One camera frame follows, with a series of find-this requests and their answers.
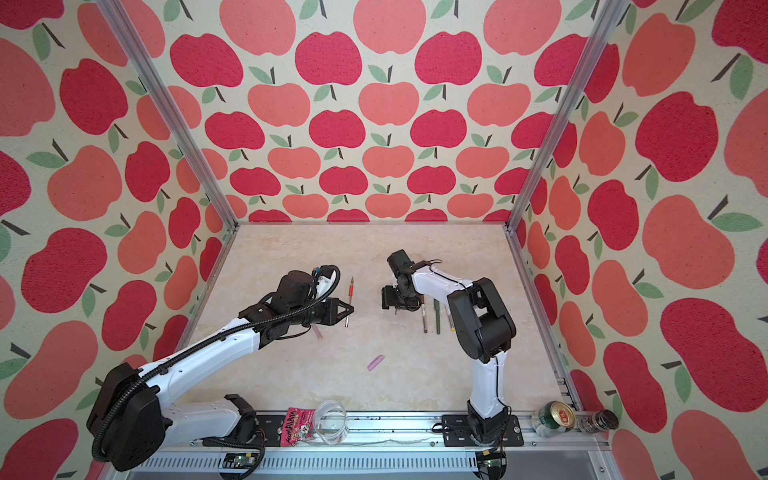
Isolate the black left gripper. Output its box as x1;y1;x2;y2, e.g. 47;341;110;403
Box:
289;296;355;326

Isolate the white silver pen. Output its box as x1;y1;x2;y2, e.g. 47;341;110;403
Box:
420;295;429;334

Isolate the red pen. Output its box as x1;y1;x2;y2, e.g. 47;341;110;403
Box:
344;276;355;328

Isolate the green pen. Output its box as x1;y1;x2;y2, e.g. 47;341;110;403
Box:
433;299;441;335

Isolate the pink pen cap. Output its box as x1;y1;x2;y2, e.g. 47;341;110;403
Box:
367;355;385;372

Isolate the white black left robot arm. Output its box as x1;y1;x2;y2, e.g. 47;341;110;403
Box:
86;265;354;478

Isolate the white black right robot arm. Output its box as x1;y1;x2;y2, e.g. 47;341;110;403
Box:
382;250;517;446

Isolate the clear glass bowl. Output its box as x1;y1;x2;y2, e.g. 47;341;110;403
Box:
312;400;349;445

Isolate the pink snack packet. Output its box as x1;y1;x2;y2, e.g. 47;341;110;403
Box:
280;407;315;447

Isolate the green drink can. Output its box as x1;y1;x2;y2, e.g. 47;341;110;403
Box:
531;401;577;438

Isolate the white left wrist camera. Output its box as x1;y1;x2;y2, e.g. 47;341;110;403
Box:
312;266;338;298

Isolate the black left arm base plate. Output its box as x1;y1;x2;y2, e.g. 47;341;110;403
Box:
202;412;286;448

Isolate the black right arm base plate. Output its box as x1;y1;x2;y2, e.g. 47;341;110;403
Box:
433;412;524;448

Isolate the aluminium left rear frame post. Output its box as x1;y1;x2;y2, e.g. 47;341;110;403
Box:
96;1;239;233

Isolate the aluminium frame post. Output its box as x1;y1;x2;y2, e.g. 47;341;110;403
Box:
96;1;239;233
504;0;629;235

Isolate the aluminium right rear frame post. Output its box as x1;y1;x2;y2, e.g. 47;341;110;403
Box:
504;0;629;235

